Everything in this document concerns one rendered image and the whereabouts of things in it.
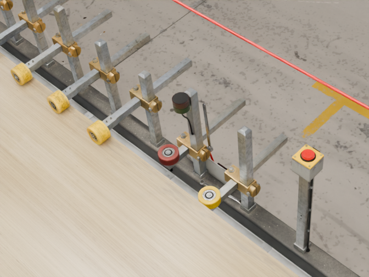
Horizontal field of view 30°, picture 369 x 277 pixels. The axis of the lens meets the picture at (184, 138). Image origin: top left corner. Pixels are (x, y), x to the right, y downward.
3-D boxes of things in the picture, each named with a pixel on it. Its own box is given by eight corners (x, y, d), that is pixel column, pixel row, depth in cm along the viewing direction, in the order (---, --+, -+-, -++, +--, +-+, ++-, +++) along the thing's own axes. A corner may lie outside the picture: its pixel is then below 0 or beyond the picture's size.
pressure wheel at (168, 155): (171, 158, 268) (168, 139, 260) (185, 169, 264) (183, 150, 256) (156, 171, 265) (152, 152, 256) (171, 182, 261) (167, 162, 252)
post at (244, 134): (247, 205, 265) (244, 123, 229) (254, 210, 264) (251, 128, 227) (241, 211, 264) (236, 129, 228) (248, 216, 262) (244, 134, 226)
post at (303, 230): (301, 238, 251) (306, 161, 217) (312, 246, 248) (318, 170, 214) (293, 247, 249) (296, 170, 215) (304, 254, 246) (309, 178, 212)
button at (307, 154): (306, 150, 212) (307, 146, 210) (317, 156, 209) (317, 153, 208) (298, 158, 210) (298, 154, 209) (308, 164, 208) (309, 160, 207)
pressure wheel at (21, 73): (21, 59, 285) (33, 73, 284) (20, 66, 292) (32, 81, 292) (9, 67, 282) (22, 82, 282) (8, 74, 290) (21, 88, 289)
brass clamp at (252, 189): (234, 171, 259) (234, 162, 255) (262, 190, 252) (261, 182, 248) (223, 181, 256) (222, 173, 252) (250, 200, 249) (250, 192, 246)
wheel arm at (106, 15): (107, 14, 309) (106, 7, 306) (113, 17, 307) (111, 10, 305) (18, 74, 289) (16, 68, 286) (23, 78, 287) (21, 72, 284)
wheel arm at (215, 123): (240, 103, 281) (239, 95, 277) (246, 106, 279) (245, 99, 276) (163, 166, 263) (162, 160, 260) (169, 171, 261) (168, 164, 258)
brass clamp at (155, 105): (140, 91, 276) (139, 82, 273) (164, 107, 270) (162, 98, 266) (129, 100, 274) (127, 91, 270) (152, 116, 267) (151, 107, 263)
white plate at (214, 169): (188, 156, 281) (185, 140, 273) (235, 190, 268) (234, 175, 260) (186, 157, 281) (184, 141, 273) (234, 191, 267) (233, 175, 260)
